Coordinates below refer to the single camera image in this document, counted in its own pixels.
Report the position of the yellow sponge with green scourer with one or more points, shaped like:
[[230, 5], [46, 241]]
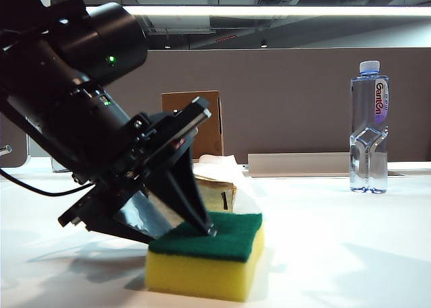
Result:
[[202, 277]]

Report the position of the wide brown desk partition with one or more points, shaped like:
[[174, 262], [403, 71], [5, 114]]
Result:
[[286, 102]]

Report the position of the brown cardboard box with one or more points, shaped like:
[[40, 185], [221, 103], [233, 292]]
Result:
[[182, 100]]

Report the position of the clear plastic water bottle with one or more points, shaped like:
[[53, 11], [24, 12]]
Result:
[[367, 102]]

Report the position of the narrow brown desk partition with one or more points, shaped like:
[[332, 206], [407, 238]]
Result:
[[13, 136]]

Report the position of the black ceiling spotlight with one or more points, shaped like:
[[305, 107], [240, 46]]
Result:
[[263, 44]]

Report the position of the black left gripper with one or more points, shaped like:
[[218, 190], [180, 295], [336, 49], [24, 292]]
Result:
[[158, 136]]

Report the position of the silver partition bolt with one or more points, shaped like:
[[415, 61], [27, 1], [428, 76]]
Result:
[[5, 149]]

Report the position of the long ceiling light strip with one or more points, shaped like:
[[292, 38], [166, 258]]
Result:
[[269, 10]]

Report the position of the red ceiling sign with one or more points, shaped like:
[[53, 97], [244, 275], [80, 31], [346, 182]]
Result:
[[225, 38]]

